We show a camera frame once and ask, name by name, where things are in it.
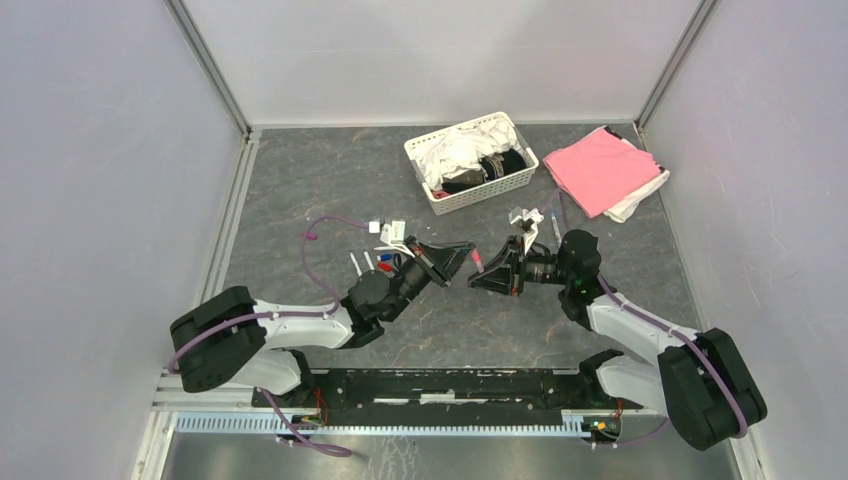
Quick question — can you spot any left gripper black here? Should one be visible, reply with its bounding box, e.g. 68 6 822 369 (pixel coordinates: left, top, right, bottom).
383 237 477 324

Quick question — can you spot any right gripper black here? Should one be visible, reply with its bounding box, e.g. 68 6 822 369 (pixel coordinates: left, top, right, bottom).
468 235 573 296

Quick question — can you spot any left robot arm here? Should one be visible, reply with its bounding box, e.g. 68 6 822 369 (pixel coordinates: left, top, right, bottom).
167 236 475 408

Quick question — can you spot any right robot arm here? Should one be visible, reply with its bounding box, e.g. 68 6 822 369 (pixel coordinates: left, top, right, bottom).
468 229 768 451

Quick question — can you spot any white marker pen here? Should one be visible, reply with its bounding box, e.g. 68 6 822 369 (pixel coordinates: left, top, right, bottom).
363 250 376 271

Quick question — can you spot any black cloth in basket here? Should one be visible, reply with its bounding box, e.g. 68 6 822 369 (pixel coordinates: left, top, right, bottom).
441 149 527 195

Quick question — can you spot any white plastic basket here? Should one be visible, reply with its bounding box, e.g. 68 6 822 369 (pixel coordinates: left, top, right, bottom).
404 112 540 215

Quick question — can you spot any white cloth in basket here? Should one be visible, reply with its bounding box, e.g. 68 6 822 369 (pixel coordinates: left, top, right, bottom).
413 119 517 191

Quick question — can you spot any white folded cloth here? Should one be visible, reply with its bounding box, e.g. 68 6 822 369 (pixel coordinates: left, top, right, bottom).
586 125 671 225

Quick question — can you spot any pink folded cloth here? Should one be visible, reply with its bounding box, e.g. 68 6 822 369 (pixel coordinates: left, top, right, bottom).
543 126 670 223

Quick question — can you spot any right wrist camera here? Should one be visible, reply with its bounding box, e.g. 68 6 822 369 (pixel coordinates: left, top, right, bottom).
508 207 544 254

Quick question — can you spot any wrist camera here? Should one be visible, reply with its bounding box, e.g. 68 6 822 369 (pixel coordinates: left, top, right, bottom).
508 207 544 254
367 220 414 257

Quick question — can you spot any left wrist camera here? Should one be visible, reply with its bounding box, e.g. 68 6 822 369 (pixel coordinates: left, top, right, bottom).
367 220 414 257

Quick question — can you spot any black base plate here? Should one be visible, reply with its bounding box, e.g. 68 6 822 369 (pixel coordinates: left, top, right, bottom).
274 368 640 427

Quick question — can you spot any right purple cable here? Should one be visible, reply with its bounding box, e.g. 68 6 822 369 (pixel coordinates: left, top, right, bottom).
537 188 750 449

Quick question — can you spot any slotted cable duct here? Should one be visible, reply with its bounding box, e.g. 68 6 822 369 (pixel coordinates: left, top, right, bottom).
174 411 591 439

